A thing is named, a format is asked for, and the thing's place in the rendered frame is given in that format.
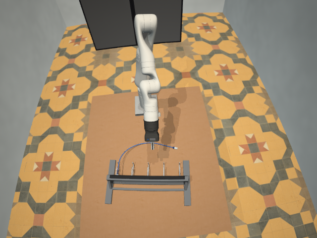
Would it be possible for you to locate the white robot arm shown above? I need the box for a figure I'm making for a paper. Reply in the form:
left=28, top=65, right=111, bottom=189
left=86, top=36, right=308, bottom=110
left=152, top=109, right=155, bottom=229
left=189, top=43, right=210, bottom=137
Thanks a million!
left=134, top=14, right=161, bottom=112

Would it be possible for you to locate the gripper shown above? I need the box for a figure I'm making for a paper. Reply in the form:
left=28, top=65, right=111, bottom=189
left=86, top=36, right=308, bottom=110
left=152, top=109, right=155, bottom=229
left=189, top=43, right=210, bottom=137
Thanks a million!
left=144, top=111, right=160, bottom=150

